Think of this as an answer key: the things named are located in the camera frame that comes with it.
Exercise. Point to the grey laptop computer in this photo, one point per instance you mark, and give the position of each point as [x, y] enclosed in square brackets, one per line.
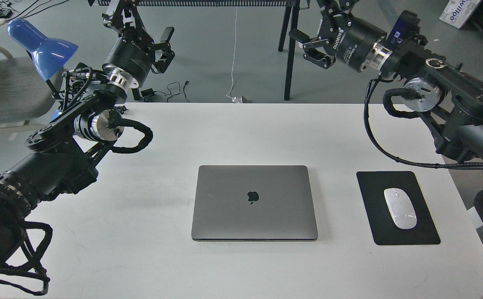
[253, 203]

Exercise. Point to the black power adapter with cable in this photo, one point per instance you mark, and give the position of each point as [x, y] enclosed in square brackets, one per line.
[150, 95]

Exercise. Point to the black mouse pad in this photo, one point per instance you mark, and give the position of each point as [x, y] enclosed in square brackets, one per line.
[384, 231]

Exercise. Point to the black metal rack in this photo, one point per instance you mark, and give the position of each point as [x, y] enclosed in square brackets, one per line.
[287, 37]

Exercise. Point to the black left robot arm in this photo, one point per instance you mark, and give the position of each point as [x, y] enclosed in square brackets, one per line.
[65, 152]

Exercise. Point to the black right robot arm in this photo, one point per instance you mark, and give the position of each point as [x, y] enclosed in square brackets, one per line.
[447, 100]

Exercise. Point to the white computer mouse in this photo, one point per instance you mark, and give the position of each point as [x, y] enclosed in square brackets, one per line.
[400, 208]

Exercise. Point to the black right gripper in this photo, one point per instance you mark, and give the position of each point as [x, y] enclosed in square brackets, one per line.
[354, 41]

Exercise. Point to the white cardboard box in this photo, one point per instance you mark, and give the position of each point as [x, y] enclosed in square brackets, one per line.
[457, 12]

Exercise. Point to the blue desk lamp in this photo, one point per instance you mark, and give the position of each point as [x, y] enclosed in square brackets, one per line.
[48, 54]

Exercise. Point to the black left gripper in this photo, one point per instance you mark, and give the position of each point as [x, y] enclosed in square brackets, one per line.
[135, 51]

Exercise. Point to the grey chair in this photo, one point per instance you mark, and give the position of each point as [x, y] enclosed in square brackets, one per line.
[24, 95]

